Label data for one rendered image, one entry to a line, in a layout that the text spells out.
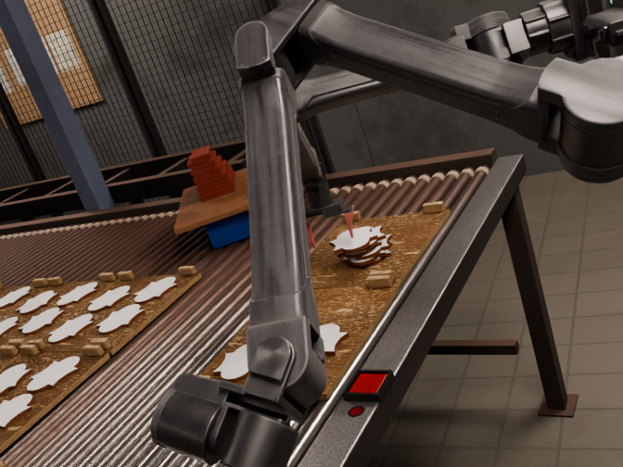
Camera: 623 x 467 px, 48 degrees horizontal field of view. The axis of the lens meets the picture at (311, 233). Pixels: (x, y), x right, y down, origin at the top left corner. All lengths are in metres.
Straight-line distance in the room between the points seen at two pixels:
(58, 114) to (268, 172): 2.67
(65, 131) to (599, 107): 2.89
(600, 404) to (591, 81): 2.06
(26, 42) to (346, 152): 2.48
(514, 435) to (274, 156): 1.99
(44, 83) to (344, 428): 2.43
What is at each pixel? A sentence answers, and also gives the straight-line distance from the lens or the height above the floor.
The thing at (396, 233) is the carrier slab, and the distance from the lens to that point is 1.94.
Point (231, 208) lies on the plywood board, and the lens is 2.29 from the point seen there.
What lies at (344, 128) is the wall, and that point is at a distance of 4.98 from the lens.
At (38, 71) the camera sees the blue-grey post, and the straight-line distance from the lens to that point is 3.36.
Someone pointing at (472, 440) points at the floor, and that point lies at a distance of 2.64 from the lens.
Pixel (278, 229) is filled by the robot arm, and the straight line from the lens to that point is 0.70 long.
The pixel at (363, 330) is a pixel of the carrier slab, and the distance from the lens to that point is 1.51.
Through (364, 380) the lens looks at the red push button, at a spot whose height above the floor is 0.93.
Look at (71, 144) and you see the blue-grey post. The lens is 3.38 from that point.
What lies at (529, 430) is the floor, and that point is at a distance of 2.63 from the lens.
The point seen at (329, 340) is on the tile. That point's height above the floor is 0.95.
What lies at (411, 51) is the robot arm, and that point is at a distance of 0.80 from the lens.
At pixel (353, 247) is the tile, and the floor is 1.00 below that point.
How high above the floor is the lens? 1.66
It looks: 20 degrees down
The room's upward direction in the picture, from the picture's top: 19 degrees counter-clockwise
